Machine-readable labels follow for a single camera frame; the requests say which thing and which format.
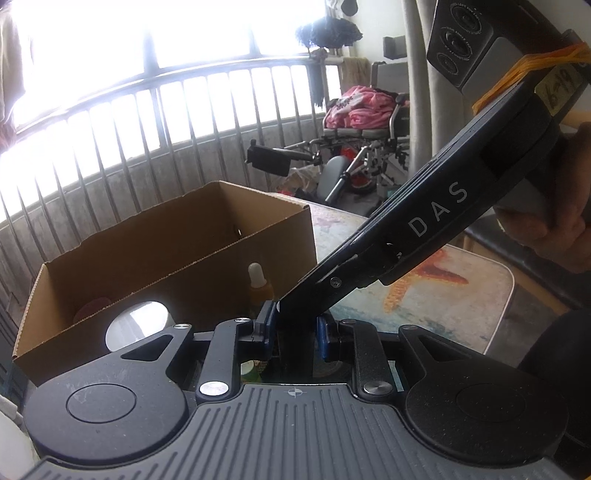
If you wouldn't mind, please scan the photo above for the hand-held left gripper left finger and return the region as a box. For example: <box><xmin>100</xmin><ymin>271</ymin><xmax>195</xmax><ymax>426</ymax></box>
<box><xmin>117</xmin><ymin>300</ymin><xmax>280</xmax><ymax>403</ymax></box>

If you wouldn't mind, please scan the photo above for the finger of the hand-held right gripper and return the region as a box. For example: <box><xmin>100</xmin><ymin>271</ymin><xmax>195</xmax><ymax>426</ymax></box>
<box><xmin>276</xmin><ymin>250</ymin><xmax>399</xmax><ymax>385</ymax></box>

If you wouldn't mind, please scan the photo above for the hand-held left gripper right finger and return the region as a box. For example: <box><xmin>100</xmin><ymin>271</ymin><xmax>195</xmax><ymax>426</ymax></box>
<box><xmin>317</xmin><ymin>314</ymin><xmax>466</xmax><ymax>400</ymax></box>

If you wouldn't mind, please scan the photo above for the brown cardboard box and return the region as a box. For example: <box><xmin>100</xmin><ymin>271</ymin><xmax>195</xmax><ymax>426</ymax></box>
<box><xmin>11</xmin><ymin>180</ymin><xmax>319</xmax><ymax>388</ymax></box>

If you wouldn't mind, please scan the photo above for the rose gold round compact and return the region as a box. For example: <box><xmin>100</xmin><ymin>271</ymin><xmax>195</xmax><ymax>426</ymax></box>
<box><xmin>73</xmin><ymin>298</ymin><xmax>112</xmax><ymax>325</ymax></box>

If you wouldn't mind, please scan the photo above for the person's right hand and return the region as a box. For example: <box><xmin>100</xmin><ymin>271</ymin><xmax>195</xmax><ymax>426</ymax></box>
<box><xmin>495</xmin><ymin>124</ymin><xmax>591</xmax><ymax>274</ymax></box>

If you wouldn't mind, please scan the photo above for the dropper bottle with white cap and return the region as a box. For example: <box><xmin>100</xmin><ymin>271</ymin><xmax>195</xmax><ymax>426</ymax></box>
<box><xmin>247</xmin><ymin>261</ymin><xmax>278</xmax><ymax>319</ymax></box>

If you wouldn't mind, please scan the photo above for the wheelchair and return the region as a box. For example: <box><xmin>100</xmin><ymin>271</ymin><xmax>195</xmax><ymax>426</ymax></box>
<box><xmin>246</xmin><ymin>60</ymin><xmax>413</xmax><ymax>205</ymax></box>

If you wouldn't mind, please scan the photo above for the beige curtain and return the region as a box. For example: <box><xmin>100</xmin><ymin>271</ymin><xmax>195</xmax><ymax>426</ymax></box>
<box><xmin>401</xmin><ymin>0</ymin><xmax>445</xmax><ymax>188</ymax></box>

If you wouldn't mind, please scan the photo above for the pink cloth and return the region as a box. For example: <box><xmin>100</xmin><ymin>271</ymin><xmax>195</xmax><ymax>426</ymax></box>
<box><xmin>322</xmin><ymin>85</ymin><xmax>400</xmax><ymax>131</ymax></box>

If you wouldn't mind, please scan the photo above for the starfish printed table cover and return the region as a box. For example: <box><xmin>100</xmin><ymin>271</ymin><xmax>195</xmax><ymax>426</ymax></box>
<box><xmin>308</xmin><ymin>200</ymin><xmax>516</xmax><ymax>357</ymax></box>

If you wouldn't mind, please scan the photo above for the round white lid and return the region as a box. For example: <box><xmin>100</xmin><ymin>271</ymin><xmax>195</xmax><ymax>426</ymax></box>
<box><xmin>105</xmin><ymin>300</ymin><xmax>170</xmax><ymax>355</ymax></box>

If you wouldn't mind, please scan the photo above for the yellow rubber band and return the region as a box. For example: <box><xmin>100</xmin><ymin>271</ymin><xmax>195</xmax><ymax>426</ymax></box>
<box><xmin>472</xmin><ymin>41</ymin><xmax>590</xmax><ymax>112</ymax></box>

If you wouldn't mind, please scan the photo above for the black feather duster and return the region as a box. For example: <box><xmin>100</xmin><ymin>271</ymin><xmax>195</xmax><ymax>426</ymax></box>
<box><xmin>294</xmin><ymin>15</ymin><xmax>364</xmax><ymax>51</ymax></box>

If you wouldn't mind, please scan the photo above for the metal balcony railing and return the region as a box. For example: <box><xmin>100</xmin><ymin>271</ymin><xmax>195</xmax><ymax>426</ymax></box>
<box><xmin>0</xmin><ymin>54</ymin><xmax>334</xmax><ymax>326</ymax></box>

